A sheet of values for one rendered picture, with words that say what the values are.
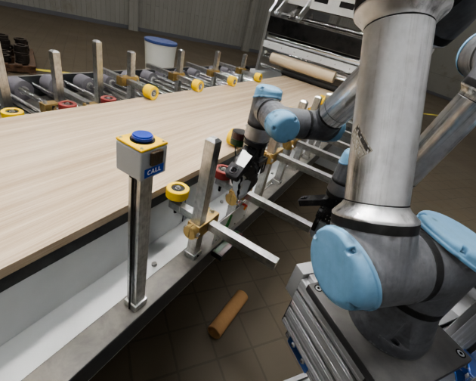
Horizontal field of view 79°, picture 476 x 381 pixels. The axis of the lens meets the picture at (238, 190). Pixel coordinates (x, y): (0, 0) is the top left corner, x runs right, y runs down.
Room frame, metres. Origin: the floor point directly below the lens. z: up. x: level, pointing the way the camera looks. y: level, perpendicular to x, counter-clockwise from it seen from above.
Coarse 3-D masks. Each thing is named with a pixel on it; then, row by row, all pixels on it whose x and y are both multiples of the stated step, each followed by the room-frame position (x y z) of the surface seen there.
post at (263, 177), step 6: (270, 138) 1.19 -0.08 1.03; (270, 144) 1.18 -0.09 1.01; (276, 144) 1.18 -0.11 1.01; (270, 150) 1.18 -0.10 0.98; (276, 150) 1.20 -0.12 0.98; (264, 168) 1.18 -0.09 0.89; (270, 168) 1.20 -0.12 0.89; (264, 174) 1.18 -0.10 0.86; (258, 180) 1.19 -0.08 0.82; (264, 180) 1.17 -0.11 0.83; (258, 186) 1.18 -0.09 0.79; (264, 186) 1.20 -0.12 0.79; (258, 192) 1.18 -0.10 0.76
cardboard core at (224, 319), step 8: (240, 296) 1.11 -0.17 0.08; (232, 304) 1.04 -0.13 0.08; (240, 304) 1.07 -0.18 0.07; (224, 312) 0.98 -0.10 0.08; (232, 312) 1.00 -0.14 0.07; (216, 320) 0.93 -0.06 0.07; (224, 320) 0.94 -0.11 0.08; (232, 320) 0.97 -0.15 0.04; (208, 328) 0.89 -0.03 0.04; (216, 328) 0.88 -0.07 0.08; (224, 328) 0.90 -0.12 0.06; (216, 336) 0.87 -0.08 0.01
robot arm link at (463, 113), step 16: (464, 80) 0.72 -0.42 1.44; (464, 96) 0.70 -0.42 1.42; (448, 112) 0.70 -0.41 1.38; (464, 112) 0.68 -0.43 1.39; (432, 128) 0.71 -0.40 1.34; (448, 128) 0.68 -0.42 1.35; (464, 128) 0.67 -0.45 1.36; (432, 144) 0.68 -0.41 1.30; (448, 144) 0.68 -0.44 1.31; (416, 160) 0.69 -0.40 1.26; (432, 160) 0.68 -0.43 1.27; (416, 176) 0.68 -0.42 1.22
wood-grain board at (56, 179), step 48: (192, 96) 1.94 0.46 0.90; (240, 96) 2.26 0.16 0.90; (288, 96) 2.68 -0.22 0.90; (0, 144) 0.82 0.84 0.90; (48, 144) 0.89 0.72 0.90; (96, 144) 0.98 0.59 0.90; (192, 144) 1.20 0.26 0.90; (0, 192) 0.59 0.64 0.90; (48, 192) 0.64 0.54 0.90; (96, 192) 0.70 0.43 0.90; (0, 240) 0.44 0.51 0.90; (48, 240) 0.47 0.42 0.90
